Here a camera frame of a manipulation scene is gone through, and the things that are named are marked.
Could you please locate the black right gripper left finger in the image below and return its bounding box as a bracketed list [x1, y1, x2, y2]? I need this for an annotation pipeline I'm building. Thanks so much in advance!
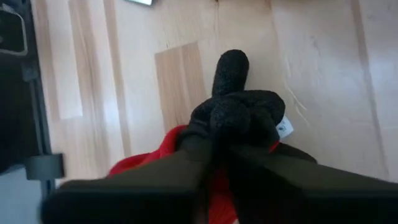
[40, 119, 215, 224]

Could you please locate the red and black garden glove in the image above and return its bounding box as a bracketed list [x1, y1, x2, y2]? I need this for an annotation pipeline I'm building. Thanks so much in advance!
[107, 49, 295, 224]

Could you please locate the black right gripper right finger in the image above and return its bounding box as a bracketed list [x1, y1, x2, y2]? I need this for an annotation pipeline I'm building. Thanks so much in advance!
[226, 144, 398, 224]

